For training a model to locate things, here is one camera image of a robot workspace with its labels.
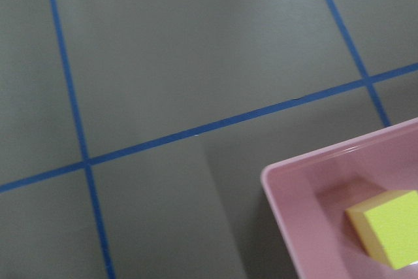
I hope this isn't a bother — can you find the yellow foam block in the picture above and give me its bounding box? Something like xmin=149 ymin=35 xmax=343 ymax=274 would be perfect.
xmin=345 ymin=190 xmax=417 ymax=270

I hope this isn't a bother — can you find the pink plastic bin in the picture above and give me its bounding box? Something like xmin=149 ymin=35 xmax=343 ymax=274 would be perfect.
xmin=261 ymin=119 xmax=417 ymax=278

